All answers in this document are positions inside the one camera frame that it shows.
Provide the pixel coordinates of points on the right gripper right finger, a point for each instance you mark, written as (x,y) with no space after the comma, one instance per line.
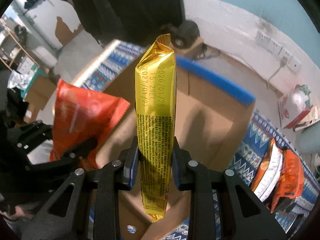
(180,171)

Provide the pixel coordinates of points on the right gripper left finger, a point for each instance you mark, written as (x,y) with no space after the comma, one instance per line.
(130,164)

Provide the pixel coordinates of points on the red snack bag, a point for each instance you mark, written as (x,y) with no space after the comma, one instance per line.
(82,114)

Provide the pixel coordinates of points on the gold snack packet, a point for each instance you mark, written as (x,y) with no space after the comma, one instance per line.
(155,104)

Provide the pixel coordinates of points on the orange white snack bag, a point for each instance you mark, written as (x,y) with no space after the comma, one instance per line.
(268,172)

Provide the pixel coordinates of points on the orange chip bag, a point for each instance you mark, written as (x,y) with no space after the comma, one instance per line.
(291,182)

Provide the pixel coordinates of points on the blue-edged cardboard box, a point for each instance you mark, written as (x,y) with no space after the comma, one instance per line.
(212,115)

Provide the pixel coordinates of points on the blue patterned tablecloth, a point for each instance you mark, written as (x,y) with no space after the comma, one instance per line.
(259,222)

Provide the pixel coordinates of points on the brown floor cardboard box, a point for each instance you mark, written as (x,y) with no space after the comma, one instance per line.
(38,94)

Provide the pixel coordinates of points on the small cardboard box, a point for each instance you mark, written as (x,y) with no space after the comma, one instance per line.
(192,52)

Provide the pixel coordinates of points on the red white shopping bag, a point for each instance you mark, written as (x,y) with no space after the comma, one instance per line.
(296,110)

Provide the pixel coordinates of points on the black hanging cloth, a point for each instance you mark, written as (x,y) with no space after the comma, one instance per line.
(136,21)

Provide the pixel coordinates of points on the white wall socket strip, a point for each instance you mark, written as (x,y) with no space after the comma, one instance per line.
(278,50)

